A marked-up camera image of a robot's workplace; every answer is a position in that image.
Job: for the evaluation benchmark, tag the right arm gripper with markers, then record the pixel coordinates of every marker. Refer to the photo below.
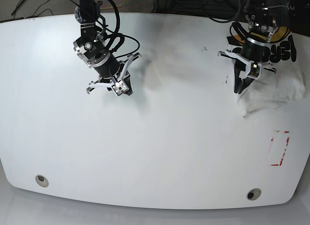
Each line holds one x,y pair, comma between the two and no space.
97,45

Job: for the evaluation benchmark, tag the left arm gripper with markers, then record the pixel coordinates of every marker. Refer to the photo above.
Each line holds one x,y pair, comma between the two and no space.
261,28

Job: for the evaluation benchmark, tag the white printed t-shirt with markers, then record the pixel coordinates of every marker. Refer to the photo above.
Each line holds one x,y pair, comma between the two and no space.
273,90

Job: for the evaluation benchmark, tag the red tape rectangle marking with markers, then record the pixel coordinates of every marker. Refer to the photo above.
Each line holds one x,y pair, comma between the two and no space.
278,145

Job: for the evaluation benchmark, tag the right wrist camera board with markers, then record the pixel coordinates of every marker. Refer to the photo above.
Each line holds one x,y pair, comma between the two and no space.
120,88

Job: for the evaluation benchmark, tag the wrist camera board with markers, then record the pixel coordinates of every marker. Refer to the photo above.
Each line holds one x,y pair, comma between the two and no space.
120,88
253,70

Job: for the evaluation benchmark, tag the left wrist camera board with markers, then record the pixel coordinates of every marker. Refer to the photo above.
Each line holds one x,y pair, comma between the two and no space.
253,70

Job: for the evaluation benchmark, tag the right table cable grommet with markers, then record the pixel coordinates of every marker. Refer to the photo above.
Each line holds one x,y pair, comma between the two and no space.
254,194

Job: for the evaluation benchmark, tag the table cable grommet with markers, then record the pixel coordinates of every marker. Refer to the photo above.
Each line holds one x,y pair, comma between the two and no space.
254,194
42,181

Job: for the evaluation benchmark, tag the left table cable grommet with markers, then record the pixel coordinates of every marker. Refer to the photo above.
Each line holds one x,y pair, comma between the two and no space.
42,181

